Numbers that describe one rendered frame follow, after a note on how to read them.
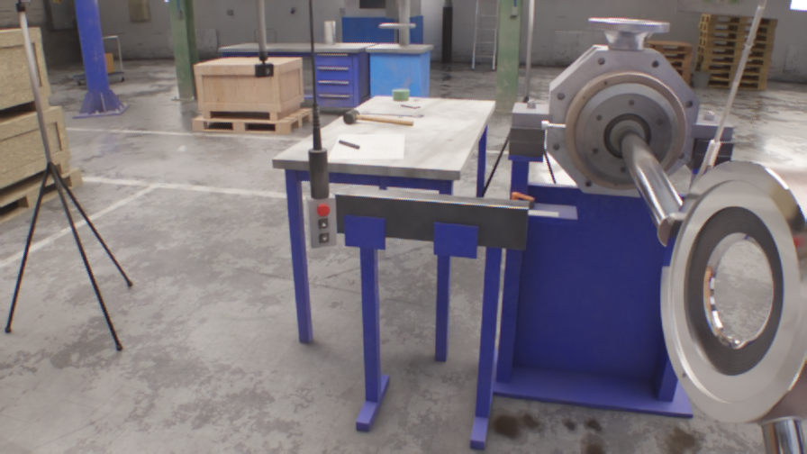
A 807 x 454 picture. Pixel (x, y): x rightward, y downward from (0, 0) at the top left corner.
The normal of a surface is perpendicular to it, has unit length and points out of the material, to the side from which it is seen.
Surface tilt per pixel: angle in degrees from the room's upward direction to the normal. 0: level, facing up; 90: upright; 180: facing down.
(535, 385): 0
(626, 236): 90
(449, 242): 90
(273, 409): 0
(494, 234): 90
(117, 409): 0
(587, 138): 90
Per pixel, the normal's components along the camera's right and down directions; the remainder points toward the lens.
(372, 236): -0.23, 0.37
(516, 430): 0.00, -0.93
